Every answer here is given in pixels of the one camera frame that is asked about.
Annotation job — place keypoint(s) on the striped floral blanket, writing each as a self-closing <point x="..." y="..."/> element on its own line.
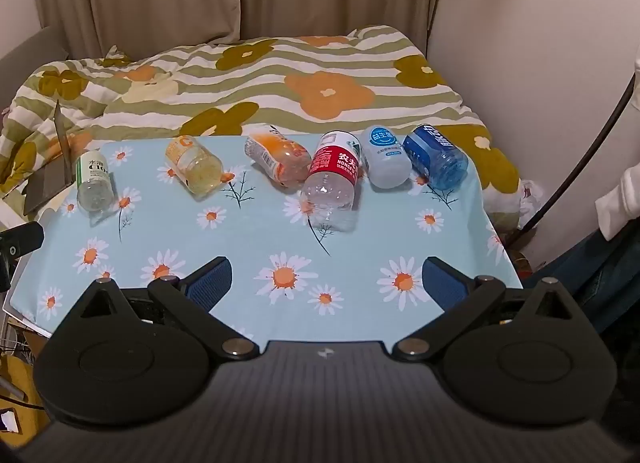
<point x="300" y="75"/>

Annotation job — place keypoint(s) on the person's white top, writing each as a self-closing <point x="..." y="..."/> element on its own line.
<point x="620" y="203"/>

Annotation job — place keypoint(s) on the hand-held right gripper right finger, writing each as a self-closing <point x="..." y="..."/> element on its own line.
<point x="442" y="283"/>

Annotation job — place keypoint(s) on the white plastic bag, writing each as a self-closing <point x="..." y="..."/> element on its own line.
<point x="510" y="200"/>

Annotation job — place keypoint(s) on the grey laptop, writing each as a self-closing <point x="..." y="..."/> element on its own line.
<point x="47" y="185"/>

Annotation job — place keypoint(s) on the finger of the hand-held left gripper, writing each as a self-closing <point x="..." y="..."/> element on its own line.
<point x="22" y="238"/>

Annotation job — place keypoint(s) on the white label frosted bottle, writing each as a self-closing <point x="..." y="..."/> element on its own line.
<point x="386" y="159"/>

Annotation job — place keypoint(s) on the green label clear bottle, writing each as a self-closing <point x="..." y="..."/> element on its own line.
<point x="94" y="183"/>

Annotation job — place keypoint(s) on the blue plastic bottle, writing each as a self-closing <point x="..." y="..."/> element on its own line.
<point x="434" y="157"/>

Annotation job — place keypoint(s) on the grey upholstered headboard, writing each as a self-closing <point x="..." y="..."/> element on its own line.
<point x="30" y="50"/>

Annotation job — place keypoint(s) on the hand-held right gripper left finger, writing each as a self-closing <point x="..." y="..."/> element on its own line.
<point x="212" y="283"/>

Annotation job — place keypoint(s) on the light blue daisy tablecloth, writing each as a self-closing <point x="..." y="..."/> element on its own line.
<point x="250" y="228"/>

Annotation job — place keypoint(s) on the orange label clear bottle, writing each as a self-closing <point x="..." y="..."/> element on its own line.
<point x="281" y="157"/>

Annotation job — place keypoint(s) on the red label clear bottle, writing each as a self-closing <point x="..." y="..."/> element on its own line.
<point x="332" y="174"/>

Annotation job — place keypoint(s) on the person's blue jeans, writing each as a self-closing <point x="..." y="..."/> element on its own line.
<point x="595" y="268"/>

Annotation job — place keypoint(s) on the yellow label clear bottle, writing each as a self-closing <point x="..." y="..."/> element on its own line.
<point x="196" y="164"/>

